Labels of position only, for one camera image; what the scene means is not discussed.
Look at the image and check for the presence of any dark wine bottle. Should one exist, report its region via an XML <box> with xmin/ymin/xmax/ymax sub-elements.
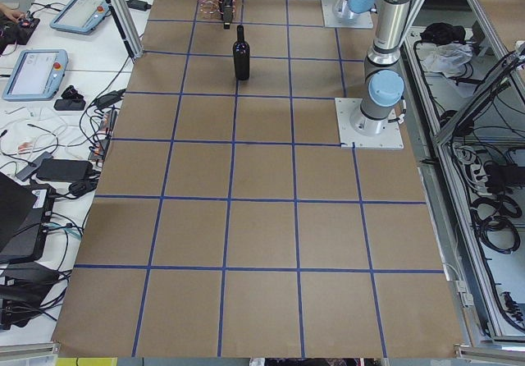
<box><xmin>232</xmin><ymin>25</ymin><xmax>250</xmax><ymax>80</ymax></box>

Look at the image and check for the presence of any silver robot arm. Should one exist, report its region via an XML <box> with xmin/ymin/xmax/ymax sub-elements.
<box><xmin>345</xmin><ymin>0</ymin><xmax>413</xmax><ymax>136</ymax></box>

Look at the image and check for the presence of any blue teach pendant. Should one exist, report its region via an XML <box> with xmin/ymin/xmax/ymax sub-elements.
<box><xmin>49</xmin><ymin>0</ymin><xmax>109</xmax><ymax>34</ymax></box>
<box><xmin>2</xmin><ymin>49</ymin><xmax>69</xmax><ymax>102</ymax></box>

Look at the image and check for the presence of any black power adapter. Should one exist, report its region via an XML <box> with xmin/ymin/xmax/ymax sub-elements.
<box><xmin>36</xmin><ymin>158</ymin><xmax>93</xmax><ymax>182</ymax></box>

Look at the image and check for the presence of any black laptop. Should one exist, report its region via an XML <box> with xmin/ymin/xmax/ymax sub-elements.
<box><xmin>1</xmin><ymin>174</ymin><xmax>55</xmax><ymax>264</ymax></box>

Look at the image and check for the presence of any copper wire wine basket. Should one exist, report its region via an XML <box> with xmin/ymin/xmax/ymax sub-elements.
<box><xmin>198</xmin><ymin>0</ymin><xmax>221</xmax><ymax>21</ymax></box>

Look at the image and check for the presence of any aluminium frame post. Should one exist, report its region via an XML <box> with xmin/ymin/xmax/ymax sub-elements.
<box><xmin>105</xmin><ymin>0</ymin><xmax>144</xmax><ymax>61</ymax></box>

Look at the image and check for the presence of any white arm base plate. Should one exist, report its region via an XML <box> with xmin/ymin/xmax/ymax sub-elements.
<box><xmin>321</xmin><ymin>0</ymin><xmax>376</xmax><ymax>30</ymax></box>
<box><xmin>335</xmin><ymin>98</ymin><xmax>404</xmax><ymax>150</ymax></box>

